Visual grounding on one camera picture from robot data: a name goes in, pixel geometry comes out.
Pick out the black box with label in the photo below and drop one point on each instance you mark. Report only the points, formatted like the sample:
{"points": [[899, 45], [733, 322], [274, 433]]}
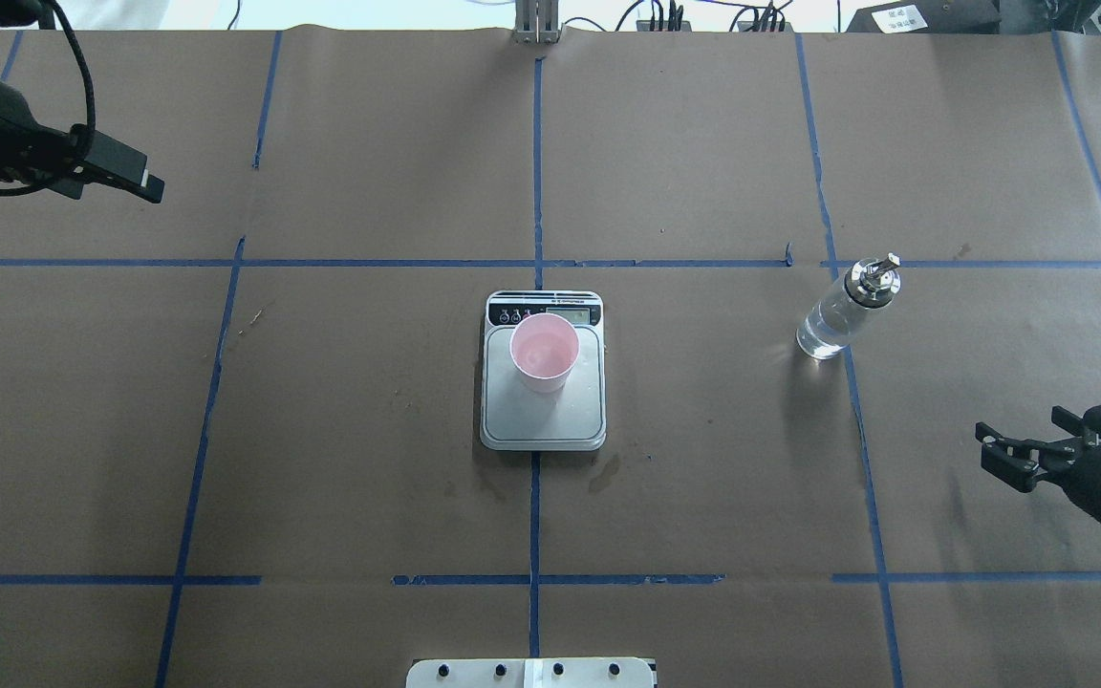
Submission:
{"points": [[938, 17]]}

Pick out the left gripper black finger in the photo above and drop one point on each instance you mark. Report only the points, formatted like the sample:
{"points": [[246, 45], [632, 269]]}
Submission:
{"points": [[118, 165]]}

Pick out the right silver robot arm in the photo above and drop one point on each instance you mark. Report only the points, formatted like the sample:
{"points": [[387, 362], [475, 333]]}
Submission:
{"points": [[1071, 464]]}

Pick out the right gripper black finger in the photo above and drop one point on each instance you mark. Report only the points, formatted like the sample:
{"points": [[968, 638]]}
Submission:
{"points": [[1024, 463]]}

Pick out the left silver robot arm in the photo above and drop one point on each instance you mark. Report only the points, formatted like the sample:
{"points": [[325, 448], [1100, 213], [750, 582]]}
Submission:
{"points": [[48, 15]]}

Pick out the clear glass sauce bottle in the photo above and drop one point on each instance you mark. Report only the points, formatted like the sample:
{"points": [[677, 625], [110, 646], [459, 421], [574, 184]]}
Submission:
{"points": [[860, 293]]}

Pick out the pink plastic cup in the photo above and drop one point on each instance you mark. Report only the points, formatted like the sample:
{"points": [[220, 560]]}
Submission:
{"points": [[544, 349]]}

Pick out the silver digital kitchen scale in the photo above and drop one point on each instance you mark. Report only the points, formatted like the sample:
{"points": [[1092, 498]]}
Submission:
{"points": [[510, 415]]}

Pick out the aluminium frame post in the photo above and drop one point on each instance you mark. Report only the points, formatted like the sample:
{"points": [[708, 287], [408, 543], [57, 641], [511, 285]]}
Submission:
{"points": [[536, 22]]}

